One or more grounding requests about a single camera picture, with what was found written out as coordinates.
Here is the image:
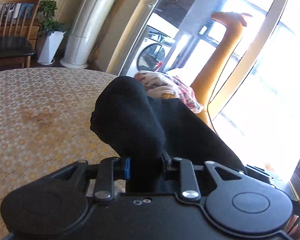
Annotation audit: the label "potted green tree white planter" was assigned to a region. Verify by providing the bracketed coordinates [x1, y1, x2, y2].
[32, 0, 67, 65]

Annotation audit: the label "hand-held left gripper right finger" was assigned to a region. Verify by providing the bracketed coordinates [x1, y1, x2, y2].
[162, 151, 244, 202]

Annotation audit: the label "wooden chair black seat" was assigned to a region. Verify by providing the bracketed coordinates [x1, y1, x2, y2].
[0, 0, 40, 68]

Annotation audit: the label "blue framed picture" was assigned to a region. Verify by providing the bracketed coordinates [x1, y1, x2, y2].
[19, 3, 33, 18]

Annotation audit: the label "black T-shirt red print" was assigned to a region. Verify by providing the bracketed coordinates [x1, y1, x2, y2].
[90, 76, 248, 195]

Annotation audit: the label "washing machine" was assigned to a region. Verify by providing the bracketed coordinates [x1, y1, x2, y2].
[135, 12, 179, 72]

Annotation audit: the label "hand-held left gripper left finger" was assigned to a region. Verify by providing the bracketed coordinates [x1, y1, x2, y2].
[51, 156, 130, 203]

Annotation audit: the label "sliding glass door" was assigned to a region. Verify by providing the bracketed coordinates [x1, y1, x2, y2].
[106, 0, 300, 165]

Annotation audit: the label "pink floral clothes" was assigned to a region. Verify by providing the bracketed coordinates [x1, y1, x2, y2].
[134, 70, 204, 113]

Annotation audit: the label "orange curved stand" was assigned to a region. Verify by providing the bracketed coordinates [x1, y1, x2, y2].
[191, 12, 254, 105]

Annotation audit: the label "yellow grey curtain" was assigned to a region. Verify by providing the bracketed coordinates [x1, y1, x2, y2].
[90, 0, 145, 72]

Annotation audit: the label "white floor air conditioner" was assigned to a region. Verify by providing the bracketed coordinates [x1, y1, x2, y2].
[60, 0, 128, 69]

